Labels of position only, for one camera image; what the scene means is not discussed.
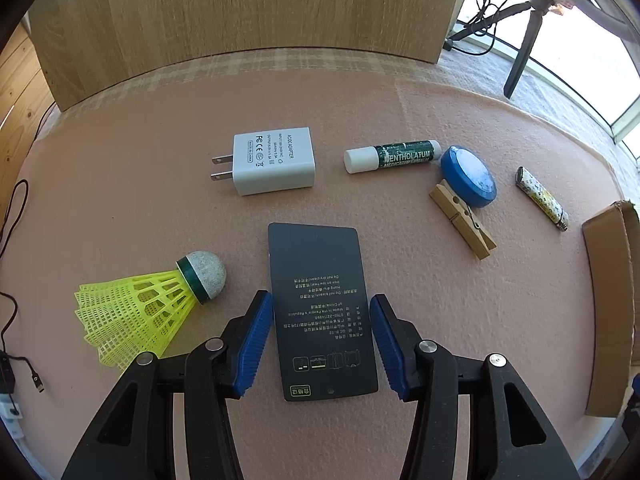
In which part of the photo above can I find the white window frame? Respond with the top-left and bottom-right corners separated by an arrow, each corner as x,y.
530,55 -> 640,161

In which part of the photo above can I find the dark printed card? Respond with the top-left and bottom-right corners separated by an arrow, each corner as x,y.
267,222 -> 379,402

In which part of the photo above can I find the light wooden board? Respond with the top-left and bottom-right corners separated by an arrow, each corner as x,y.
30,0 -> 468,111

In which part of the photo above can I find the pink blanket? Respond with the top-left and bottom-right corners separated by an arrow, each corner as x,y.
0,72 -> 640,480

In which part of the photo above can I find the cardboard box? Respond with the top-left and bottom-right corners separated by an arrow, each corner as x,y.
581,201 -> 640,418

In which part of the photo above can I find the yellow shuttlecock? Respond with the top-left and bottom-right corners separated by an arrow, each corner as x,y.
74,250 -> 227,373

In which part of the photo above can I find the wooden slat panel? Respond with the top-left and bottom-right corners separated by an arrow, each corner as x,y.
0,25 -> 56,211

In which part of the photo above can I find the black charger cable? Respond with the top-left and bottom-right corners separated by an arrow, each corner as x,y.
0,179 -> 46,396

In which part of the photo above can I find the checked cloth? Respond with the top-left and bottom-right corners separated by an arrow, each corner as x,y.
55,47 -> 640,171

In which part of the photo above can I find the white power adapter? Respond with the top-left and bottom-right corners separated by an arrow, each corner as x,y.
210,127 -> 316,198

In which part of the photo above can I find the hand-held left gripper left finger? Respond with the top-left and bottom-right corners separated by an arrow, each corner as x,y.
60,290 -> 275,480

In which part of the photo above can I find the blue round tin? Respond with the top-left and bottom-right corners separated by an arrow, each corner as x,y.
440,146 -> 498,209

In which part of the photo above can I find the wooden clothespin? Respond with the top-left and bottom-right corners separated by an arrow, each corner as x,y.
429,179 -> 497,261

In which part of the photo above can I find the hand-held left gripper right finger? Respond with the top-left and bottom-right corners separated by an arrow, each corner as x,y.
368,294 -> 581,480

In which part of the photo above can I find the green lip balm stick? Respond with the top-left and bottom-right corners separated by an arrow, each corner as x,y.
343,139 -> 443,175

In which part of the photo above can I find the white power strip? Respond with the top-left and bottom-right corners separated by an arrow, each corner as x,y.
0,392 -> 23,441

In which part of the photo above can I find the black ring light cable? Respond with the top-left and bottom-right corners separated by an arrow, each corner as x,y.
472,0 -> 502,53

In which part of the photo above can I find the black tripod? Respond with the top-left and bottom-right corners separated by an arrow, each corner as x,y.
445,0 -> 566,100

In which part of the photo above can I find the black charger plug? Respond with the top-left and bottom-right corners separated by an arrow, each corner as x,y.
0,352 -> 16,393

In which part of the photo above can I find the patterned lighter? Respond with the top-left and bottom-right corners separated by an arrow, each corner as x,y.
515,166 -> 570,232

